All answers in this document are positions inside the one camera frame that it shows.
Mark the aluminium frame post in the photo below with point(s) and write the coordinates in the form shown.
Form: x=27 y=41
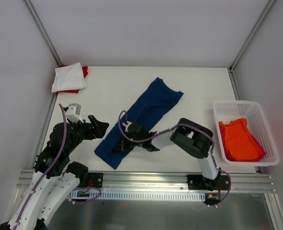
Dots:
x=267 y=8
x=40 y=26

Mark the white slotted cable duct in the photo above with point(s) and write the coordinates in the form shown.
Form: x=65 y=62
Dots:
x=81 y=195

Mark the right aluminium frame post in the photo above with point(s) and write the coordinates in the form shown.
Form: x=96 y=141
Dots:
x=267 y=8

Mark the orange t shirt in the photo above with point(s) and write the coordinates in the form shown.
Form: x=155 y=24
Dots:
x=242 y=141

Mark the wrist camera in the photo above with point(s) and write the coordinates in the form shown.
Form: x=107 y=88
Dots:
x=126 y=124
x=73 y=114

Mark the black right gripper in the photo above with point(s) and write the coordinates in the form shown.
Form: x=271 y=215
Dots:
x=126 y=140

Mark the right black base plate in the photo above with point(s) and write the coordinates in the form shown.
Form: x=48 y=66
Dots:
x=195 y=182

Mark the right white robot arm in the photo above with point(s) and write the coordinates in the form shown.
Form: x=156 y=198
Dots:
x=191 y=137

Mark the folded red t shirt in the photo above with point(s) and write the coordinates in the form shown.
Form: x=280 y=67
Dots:
x=85 y=73

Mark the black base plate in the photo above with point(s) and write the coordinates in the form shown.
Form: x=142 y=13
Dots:
x=94 y=179
x=195 y=182

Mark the folded white t shirt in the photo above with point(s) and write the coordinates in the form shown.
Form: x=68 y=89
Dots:
x=69 y=78

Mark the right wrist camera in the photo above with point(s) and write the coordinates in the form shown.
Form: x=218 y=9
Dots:
x=126 y=124

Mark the aluminium mounting rail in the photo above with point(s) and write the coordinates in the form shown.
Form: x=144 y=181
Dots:
x=177 y=181

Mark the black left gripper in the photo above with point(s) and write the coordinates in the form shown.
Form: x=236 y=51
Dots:
x=93 y=127

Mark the left aluminium frame post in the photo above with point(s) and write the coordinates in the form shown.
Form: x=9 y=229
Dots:
x=40 y=26

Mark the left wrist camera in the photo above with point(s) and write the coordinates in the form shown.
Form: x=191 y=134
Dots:
x=73 y=114

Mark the white plastic basket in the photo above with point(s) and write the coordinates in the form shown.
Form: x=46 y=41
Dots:
x=228 y=111

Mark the blue printed t shirt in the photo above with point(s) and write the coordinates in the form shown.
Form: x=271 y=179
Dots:
x=147 y=111

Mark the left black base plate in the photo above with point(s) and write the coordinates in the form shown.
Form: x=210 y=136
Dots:
x=94 y=179

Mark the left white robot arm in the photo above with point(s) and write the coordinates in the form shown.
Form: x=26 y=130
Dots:
x=54 y=175

